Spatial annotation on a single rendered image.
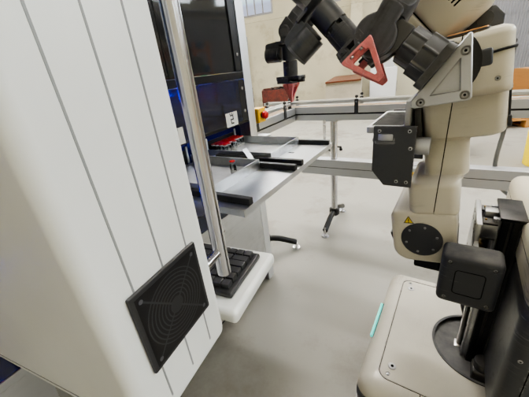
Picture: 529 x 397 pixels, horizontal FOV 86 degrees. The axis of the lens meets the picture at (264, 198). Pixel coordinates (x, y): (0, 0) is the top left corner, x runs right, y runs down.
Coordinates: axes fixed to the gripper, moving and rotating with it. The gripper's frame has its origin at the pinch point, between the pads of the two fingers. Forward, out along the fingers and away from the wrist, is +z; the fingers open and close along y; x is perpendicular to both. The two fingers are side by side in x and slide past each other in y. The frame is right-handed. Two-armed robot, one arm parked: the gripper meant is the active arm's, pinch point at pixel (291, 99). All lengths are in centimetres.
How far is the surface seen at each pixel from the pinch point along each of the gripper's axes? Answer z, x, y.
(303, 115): 21, -82, 31
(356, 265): 108, -41, -20
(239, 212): 20, 59, -12
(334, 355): 108, 27, -27
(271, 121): 18, -46, 37
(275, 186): 19.8, 41.9, -13.3
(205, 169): -1, 82, -25
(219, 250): 13, 82, -25
